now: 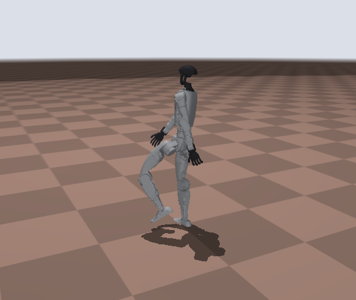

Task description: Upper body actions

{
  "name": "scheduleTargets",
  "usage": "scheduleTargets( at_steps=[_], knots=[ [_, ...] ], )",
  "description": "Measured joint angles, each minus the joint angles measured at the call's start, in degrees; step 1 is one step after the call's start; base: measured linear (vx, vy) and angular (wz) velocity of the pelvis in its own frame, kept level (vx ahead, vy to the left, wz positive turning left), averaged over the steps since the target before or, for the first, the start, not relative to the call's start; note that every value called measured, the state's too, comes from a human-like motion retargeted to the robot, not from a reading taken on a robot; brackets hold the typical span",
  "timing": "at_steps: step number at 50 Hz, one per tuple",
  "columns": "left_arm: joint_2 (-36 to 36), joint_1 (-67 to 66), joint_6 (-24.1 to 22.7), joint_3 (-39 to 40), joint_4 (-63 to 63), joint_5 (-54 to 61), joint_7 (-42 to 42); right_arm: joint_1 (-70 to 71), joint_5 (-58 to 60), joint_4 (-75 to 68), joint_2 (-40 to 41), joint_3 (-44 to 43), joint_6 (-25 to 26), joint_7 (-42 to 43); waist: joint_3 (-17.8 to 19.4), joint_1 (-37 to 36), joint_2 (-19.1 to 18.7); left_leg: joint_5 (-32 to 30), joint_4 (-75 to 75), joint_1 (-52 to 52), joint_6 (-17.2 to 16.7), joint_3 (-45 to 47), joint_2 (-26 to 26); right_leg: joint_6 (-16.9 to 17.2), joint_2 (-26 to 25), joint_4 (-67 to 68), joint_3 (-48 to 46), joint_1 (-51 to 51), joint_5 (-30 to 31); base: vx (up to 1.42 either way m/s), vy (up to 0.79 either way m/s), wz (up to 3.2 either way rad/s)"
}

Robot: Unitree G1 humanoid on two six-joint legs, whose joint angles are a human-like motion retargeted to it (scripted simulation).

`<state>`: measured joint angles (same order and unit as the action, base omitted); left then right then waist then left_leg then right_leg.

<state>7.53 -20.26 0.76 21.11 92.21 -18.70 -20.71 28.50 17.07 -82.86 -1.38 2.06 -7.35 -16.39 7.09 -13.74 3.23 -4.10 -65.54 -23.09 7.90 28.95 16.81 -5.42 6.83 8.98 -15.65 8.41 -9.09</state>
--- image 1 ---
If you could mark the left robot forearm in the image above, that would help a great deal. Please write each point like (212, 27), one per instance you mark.
(186, 129)

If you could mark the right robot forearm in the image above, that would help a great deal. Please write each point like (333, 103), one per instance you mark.
(169, 125)

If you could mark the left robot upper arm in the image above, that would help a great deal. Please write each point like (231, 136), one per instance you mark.
(181, 99)

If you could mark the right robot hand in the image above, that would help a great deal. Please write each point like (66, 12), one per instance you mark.
(159, 137)

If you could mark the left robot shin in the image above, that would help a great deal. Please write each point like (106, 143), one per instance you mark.
(150, 189)

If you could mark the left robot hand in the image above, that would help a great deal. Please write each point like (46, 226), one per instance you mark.
(193, 156)

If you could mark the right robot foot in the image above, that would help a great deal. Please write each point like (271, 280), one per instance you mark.
(186, 223)

